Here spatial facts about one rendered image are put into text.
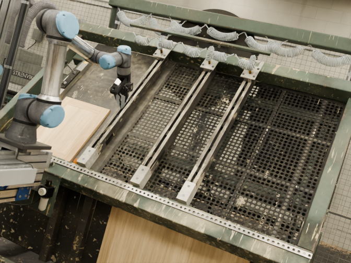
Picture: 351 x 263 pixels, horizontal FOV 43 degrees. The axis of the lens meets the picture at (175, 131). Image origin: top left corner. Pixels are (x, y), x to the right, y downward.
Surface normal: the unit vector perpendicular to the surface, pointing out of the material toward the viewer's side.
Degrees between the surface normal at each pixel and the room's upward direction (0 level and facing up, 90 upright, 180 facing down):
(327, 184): 50
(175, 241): 90
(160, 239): 90
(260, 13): 90
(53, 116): 98
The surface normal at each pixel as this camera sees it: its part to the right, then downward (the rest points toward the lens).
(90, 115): -0.11, -0.66
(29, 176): 0.90, 0.27
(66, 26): 0.82, 0.12
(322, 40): -0.37, -0.06
